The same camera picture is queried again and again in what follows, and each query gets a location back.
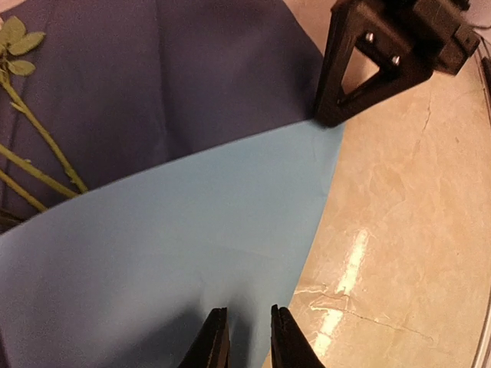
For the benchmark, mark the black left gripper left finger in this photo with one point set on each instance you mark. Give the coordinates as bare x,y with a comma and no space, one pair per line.
211,347

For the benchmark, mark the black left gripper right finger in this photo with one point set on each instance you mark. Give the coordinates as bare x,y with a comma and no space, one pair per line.
289,347

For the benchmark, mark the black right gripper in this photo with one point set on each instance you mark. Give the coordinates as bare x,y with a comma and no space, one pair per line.
378,49

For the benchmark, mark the blue wrapping paper sheet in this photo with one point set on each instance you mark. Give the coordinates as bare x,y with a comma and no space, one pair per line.
190,123

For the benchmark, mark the fake flower bunch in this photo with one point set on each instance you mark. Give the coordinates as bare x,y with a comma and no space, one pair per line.
16,43

